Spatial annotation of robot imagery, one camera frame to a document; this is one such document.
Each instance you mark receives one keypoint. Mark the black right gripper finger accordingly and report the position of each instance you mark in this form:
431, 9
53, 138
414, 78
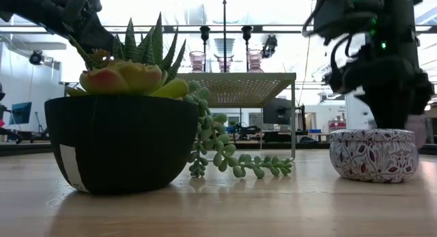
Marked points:
389, 114
421, 100

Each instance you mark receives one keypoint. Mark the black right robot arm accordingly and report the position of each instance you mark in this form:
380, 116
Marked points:
341, 11

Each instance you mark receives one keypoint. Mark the black background robot arm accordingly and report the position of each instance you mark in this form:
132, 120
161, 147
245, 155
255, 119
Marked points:
242, 129

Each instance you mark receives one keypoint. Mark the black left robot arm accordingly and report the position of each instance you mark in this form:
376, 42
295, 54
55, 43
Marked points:
41, 11

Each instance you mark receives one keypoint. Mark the red floral round tin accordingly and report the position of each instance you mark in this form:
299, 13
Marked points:
373, 155

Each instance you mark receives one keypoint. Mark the artificial succulent plant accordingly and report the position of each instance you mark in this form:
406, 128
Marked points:
136, 76

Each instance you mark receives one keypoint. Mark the black ceiling fixture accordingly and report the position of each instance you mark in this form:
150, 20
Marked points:
35, 57
269, 45

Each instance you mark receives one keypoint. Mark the blue screen monitor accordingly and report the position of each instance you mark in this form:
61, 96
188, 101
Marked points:
20, 112

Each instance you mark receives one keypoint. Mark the black monitor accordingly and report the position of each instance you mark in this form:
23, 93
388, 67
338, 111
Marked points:
276, 110

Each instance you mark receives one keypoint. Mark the black bowl planter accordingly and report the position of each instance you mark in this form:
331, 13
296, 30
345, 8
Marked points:
119, 145

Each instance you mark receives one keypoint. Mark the green perforated metal shelf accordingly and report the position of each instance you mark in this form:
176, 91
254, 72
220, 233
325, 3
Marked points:
239, 88

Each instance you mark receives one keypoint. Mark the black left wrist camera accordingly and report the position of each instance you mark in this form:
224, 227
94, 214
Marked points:
83, 1

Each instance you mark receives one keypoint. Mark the black aluminium frame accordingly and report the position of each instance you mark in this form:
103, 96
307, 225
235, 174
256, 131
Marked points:
184, 28

